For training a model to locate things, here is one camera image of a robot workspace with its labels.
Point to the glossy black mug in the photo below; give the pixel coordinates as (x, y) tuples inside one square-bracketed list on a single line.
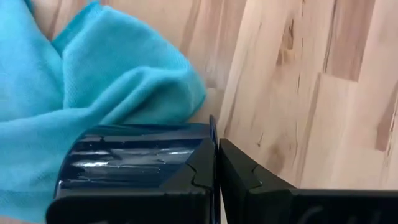
[(130, 155)]

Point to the blue cloth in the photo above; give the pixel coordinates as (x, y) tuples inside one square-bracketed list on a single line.
[(62, 77)]

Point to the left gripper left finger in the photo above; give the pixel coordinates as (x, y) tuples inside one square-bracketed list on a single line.
[(192, 199)]

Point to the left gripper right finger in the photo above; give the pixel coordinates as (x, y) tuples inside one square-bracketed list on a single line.
[(248, 199)]

